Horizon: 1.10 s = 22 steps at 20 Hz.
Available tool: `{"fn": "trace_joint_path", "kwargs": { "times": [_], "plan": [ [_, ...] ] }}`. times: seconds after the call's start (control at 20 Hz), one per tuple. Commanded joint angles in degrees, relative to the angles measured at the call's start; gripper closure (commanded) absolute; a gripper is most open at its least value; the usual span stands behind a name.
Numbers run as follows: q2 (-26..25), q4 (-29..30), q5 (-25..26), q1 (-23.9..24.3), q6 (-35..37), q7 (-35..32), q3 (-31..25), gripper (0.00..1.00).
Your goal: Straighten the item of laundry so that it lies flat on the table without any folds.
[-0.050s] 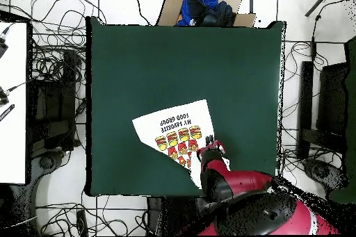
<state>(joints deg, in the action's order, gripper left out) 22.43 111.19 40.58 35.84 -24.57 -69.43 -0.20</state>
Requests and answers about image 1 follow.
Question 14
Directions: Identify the white printed t-shirt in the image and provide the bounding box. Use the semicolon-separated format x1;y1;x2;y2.
131;98;232;190

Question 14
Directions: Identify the dark green table cloth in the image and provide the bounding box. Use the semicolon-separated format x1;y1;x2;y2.
85;15;286;197

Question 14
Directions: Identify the dark navy garment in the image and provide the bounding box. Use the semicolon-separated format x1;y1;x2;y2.
187;0;237;27

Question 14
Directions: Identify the black metal stand base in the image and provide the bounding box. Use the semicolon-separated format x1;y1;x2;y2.
27;49;81;152
297;60;350;160

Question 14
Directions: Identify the brown cardboard box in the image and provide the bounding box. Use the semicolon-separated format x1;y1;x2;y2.
155;0;257;28

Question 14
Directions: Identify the black power strip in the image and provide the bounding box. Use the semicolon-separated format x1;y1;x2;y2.
76;209;89;237

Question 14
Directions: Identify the white side table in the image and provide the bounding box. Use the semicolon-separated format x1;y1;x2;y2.
0;21;29;185

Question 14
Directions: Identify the black label strip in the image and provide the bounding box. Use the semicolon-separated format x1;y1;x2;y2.
0;104;15;122

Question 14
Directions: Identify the black cable tangle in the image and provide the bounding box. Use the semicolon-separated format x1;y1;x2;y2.
0;0;108;82
35;189;156;236
277;40;330;165

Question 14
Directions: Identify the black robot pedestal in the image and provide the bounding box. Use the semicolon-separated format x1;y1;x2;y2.
145;196;207;236

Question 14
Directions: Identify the grey pedestal leg with caster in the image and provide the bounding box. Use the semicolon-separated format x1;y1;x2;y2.
301;157;348;193
27;150;67;193

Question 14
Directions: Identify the black cable with adapter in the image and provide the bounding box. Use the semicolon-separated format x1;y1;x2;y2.
310;0;356;64

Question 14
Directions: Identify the single black cable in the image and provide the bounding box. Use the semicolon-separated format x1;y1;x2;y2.
121;0;151;26

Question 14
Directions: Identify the black camera device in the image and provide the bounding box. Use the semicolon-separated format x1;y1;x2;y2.
0;32;9;58
0;86;10;106

